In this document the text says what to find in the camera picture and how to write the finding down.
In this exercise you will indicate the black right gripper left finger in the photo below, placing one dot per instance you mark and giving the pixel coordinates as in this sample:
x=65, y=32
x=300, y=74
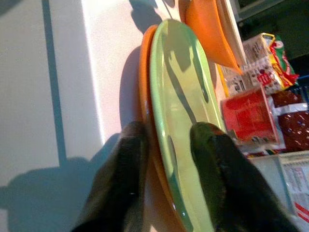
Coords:
x=120, y=183

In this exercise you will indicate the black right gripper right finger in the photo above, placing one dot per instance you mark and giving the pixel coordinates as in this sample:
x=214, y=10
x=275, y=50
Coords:
x=236, y=183

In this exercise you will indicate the light green plate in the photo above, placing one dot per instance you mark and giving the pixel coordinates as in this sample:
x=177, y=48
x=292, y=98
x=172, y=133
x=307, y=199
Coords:
x=178, y=101

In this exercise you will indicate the clear plastic container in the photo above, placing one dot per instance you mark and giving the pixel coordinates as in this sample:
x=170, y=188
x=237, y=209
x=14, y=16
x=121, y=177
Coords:
x=287, y=174

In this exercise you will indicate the red box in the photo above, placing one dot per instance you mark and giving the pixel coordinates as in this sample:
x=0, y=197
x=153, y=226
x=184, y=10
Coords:
x=248, y=116

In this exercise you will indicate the dark red packet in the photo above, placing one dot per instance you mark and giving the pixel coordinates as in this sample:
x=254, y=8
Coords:
x=294, y=120

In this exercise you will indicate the black white printed packet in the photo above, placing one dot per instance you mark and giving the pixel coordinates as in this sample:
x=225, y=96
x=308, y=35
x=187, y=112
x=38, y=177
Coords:
x=234, y=82

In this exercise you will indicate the orange plate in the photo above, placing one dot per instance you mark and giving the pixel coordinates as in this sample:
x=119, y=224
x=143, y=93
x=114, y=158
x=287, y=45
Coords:
x=144, y=79

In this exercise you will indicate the yellow red green snack packet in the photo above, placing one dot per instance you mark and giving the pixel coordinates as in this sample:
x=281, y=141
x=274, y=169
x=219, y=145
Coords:
x=277, y=67

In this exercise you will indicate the orange bowl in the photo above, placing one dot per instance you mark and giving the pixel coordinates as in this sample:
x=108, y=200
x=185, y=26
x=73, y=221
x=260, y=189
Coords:
x=207, y=31

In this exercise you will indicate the beige board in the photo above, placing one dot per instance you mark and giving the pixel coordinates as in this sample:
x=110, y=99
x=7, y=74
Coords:
x=230, y=26

